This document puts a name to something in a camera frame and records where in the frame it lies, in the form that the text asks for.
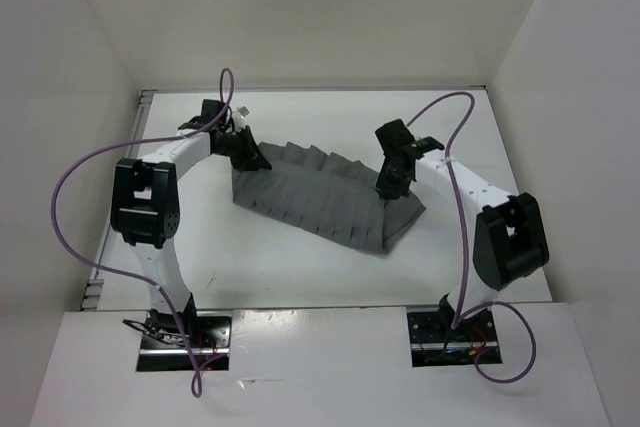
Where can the grey pleated skirt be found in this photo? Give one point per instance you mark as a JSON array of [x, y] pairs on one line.
[[327, 195]]

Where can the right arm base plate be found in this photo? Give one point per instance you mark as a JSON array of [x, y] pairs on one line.
[[433, 344]]

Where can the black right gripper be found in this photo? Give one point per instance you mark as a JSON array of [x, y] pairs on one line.
[[388, 189]]

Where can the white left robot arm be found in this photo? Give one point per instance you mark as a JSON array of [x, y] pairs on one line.
[[145, 211]]

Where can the aluminium table frame rail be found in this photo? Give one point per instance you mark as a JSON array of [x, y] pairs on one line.
[[95, 282]]

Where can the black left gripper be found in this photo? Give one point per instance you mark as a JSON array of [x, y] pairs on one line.
[[250, 157]]

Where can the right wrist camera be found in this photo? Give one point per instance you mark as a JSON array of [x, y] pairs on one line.
[[393, 135]]

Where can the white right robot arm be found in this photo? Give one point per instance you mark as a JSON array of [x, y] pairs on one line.
[[503, 233]]

